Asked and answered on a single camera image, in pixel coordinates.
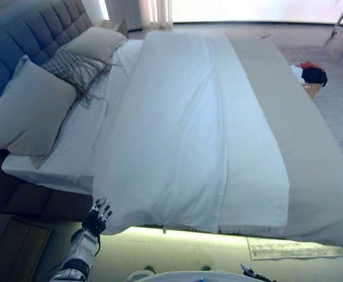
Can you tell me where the black garment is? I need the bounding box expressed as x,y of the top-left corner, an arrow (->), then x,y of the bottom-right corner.
301,66 -> 328,88

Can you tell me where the white duvet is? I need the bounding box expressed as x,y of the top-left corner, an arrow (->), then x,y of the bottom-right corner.
91,31 -> 291,236

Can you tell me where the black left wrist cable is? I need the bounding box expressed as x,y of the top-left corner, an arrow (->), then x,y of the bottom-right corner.
92,234 -> 102,266

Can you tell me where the small pale fringed rug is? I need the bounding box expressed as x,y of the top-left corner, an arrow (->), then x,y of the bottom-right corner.
245,236 -> 343,261

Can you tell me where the grey tufted headboard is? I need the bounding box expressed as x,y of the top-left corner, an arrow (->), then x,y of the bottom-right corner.
0,0 -> 96,224

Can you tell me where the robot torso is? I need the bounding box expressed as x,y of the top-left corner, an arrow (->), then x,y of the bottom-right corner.
146,271 -> 249,282

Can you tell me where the patterned fringed throw pillow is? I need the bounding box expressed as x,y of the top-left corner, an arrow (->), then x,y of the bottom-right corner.
41,48 -> 114,116

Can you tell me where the pale window curtain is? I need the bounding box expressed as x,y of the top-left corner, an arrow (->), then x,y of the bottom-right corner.
105,0 -> 174,31

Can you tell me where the wooden laundry basket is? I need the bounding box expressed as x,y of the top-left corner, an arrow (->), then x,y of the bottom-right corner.
302,82 -> 321,103

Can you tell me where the large beige pillow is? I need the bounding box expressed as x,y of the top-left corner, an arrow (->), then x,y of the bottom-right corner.
61,26 -> 128,65
0,55 -> 78,170

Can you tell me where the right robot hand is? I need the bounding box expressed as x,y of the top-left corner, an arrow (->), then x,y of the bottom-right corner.
241,263 -> 267,282

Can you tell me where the wooden nightstand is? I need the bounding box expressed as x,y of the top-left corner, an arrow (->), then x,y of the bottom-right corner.
0,216 -> 54,282

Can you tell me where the beige bedspread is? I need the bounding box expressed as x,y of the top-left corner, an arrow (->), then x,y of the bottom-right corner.
218,31 -> 343,246

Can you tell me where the white garment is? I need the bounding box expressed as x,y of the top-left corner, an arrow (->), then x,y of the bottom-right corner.
289,63 -> 307,83

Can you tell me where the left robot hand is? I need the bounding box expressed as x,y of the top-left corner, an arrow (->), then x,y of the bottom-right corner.
82,197 -> 114,234

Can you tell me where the metal tripod stand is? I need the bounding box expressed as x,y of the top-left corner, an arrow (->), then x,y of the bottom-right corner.
323,0 -> 343,50

